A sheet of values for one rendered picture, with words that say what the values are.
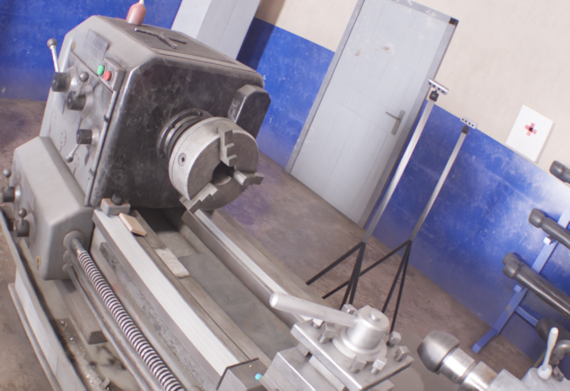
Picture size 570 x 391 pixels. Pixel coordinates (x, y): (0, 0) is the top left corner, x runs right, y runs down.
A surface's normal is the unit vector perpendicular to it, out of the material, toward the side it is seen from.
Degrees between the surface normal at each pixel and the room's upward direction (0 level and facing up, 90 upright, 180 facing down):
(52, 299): 0
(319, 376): 0
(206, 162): 90
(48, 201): 32
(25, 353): 0
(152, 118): 90
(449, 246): 90
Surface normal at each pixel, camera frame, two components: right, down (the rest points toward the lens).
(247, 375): 0.37, -0.86
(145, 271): -0.10, -0.70
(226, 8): 0.63, 0.51
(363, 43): -0.68, 0.00
